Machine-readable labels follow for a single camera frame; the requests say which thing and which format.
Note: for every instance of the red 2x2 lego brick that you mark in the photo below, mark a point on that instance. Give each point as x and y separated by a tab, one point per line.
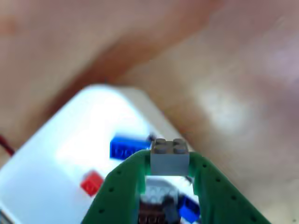
91	183

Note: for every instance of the blue 2x2 lego brick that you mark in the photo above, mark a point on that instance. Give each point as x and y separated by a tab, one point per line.
190	207

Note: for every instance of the brown 1x6 lego brick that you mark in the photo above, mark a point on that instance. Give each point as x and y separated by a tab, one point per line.
149	214

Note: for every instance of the light grey 2x4 lego brick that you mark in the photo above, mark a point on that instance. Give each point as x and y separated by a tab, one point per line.
158	190

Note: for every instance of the blue 2x4 lego brick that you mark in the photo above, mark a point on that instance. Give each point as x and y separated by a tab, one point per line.
127	148

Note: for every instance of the grey 2x2 lego brick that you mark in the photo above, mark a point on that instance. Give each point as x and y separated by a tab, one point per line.
169	163

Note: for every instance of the white plastic bin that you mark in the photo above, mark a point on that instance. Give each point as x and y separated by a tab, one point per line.
46	163

